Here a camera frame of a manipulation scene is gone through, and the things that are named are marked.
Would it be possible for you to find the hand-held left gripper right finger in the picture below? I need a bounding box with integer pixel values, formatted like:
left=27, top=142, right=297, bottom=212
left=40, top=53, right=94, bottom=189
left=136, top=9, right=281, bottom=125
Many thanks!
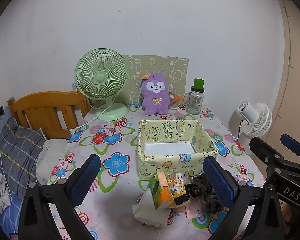
left=202, top=156, right=286, bottom=240

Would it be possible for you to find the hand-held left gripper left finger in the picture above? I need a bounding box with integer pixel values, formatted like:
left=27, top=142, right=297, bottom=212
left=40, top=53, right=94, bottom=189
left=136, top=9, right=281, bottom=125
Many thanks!
left=17, top=154, right=102, bottom=240

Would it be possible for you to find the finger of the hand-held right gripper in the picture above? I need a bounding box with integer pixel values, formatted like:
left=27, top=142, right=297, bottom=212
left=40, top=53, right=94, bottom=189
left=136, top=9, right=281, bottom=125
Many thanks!
left=249, top=137, right=300, bottom=180
left=280, top=133, right=300, bottom=167

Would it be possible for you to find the black plastic bag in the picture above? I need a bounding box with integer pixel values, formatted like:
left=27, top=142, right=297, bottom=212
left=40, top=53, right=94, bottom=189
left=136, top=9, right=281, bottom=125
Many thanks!
left=185, top=174, right=224, bottom=214

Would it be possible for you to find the pink packet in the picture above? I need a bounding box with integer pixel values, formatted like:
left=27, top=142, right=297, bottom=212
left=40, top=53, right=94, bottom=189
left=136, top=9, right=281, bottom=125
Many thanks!
left=185, top=202, right=210, bottom=219

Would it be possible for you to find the cartoon print tissue pack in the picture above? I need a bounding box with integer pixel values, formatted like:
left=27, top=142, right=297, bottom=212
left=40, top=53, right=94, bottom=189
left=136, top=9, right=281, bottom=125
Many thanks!
left=166, top=173, right=190, bottom=208

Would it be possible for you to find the yellow printed box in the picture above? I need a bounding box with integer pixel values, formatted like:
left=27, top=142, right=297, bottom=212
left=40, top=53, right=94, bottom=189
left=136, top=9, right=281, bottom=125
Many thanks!
left=136, top=119, right=219, bottom=180

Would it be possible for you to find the orange green packet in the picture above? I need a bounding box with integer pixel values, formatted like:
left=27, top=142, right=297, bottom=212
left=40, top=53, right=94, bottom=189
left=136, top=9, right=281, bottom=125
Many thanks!
left=150, top=172, right=175, bottom=210

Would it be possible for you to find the floral tablecloth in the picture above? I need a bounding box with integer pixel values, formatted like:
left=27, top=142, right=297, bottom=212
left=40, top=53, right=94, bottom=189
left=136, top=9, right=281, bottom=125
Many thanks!
left=49, top=102, right=265, bottom=240

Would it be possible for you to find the white standing fan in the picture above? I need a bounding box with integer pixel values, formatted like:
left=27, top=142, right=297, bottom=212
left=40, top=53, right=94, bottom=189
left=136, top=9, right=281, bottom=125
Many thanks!
left=236, top=101, right=273, bottom=140

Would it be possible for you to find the white bed cloth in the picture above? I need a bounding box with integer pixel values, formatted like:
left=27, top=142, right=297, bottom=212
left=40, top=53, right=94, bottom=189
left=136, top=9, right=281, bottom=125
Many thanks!
left=36, top=139, right=68, bottom=184

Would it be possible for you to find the beige door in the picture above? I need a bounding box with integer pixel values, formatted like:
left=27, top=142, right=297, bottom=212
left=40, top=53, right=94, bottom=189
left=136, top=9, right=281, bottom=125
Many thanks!
left=265, top=0, right=300, bottom=150

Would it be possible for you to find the grey plaid pillow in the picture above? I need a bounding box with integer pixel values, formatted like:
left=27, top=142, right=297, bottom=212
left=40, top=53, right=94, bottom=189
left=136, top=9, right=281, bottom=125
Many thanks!
left=0, top=117, right=47, bottom=198

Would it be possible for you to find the glass jar with green lid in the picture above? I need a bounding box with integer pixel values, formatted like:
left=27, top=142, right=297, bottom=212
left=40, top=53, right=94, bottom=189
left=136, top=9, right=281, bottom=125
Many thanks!
left=184, top=78, right=206, bottom=116

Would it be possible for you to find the blue bed sheet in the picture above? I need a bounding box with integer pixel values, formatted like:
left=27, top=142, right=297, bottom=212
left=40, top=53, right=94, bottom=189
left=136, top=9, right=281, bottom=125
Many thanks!
left=0, top=120, right=23, bottom=240

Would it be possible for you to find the wooden bed headboard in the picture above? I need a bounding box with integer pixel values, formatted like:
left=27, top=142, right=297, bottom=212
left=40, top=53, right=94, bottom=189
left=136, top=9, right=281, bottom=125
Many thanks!
left=7, top=91, right=92, bottom=140

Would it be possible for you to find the cotton swab container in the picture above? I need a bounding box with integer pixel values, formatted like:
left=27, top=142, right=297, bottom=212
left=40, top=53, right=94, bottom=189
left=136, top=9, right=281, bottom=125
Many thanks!
left=169, top=92, right=185, bottom=110

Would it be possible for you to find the green desk fan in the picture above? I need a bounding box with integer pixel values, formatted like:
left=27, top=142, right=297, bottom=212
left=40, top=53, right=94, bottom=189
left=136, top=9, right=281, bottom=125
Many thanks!
left=74, top=49, right=129, bottom=122

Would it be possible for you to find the purple plush bunny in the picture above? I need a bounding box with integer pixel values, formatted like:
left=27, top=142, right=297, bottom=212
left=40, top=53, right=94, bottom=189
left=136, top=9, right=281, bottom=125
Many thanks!
left=141, top=72, right=171, bottom=116

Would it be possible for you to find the green printed board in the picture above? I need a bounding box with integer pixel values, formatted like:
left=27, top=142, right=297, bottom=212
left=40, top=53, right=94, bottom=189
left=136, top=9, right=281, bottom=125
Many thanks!
left=122, top=54, right=189, bottom=105

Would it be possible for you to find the white fan power cable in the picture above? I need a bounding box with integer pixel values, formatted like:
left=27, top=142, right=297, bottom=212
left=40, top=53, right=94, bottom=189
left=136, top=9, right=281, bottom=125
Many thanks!
left=69, top=105, right=110, bottom=133

